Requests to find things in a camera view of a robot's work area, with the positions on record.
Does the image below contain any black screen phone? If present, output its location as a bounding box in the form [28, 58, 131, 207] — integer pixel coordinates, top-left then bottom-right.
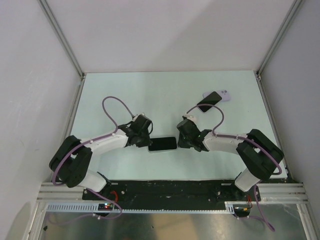
[197, 91, 222, 113]
[148, 136, 177, 152]

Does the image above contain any clear phone case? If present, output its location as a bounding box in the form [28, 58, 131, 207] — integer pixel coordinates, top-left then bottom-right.
[147, 136, 178, 154]

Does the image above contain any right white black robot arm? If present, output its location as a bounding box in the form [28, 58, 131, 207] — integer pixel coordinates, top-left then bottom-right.
[177, 117, 284, 201]

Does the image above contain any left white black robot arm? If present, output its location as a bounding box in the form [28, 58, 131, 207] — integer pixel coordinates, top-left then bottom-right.
[49, 114, 153, 200]

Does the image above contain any purple phone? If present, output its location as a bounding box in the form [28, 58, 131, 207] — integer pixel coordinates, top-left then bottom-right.
[202, 89, 231, 102]

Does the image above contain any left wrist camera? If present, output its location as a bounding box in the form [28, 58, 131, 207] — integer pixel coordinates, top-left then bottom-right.
[132, 112, 145, 121]

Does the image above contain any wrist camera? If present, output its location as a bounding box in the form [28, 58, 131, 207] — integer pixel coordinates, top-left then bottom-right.
[182, 113, 197, 124]
[132, 112, 145, 121]

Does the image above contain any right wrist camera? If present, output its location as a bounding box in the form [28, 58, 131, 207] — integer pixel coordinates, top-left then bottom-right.
[182, 113, 197, 124]

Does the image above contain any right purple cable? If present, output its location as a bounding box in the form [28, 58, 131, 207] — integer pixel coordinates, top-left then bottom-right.
[186, 104, 283, 176]

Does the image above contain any purple cable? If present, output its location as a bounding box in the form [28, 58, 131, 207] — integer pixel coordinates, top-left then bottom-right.
[51, 96, 137, 187]
[186, 104, 283, 176]

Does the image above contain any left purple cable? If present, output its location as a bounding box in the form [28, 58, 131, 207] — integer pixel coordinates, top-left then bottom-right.
[51, 96, 137, 187]

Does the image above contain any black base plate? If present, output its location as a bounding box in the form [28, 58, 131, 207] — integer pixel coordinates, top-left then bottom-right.
[82, 178, 262, 211]

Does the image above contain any white slotted cable duct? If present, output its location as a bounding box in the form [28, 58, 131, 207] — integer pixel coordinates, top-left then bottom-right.
[46, 202, 235, 214]

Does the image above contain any aluminium front rail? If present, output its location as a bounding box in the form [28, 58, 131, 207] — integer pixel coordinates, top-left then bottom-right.
[36, 182, 309, 204]

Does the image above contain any left aluminium frame post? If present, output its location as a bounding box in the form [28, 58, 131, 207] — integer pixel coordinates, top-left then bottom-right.
[37, 0, 86, 78]

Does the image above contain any aluminium frame post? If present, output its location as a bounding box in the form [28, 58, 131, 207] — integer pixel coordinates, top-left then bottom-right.
[37, 0, 86, 78]
[256, 0, 305, 78]

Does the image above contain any right aluminium frame post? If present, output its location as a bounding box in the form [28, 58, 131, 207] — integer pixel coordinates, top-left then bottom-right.
[256, 0, 305, 78]

